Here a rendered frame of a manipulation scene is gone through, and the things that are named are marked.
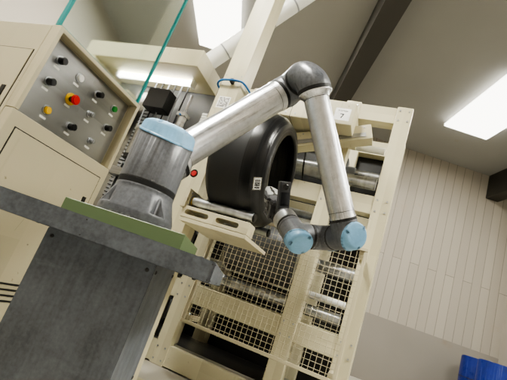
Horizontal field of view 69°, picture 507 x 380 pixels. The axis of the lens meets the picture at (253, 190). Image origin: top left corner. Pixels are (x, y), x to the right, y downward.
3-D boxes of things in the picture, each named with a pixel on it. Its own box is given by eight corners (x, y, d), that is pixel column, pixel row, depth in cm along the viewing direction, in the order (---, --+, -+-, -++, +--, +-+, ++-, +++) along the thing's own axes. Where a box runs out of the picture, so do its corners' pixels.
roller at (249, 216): (194, 194, 184) (195, 202, 186) (188, 200, 180) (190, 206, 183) (257, 211, 171) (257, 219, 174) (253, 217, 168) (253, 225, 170)
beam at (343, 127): (254, 110, 231) (262, 90, 235) (264, 130, 254) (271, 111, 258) (351, 125, 209) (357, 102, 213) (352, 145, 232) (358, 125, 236)
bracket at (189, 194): (179, 205, 178) (186, 186, 180) (210, 227, 213) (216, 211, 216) (185, 206, 176) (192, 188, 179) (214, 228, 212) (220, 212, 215)
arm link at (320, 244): (348, 252, 128) (318, 249, 124) (329, 251, 139) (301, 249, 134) (348, 225, 130) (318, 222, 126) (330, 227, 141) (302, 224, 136)
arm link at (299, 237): (309, 257, 128) (284, 255, 125) (296, 235, 139) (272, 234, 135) (319, 235, 124) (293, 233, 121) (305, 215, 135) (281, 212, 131)
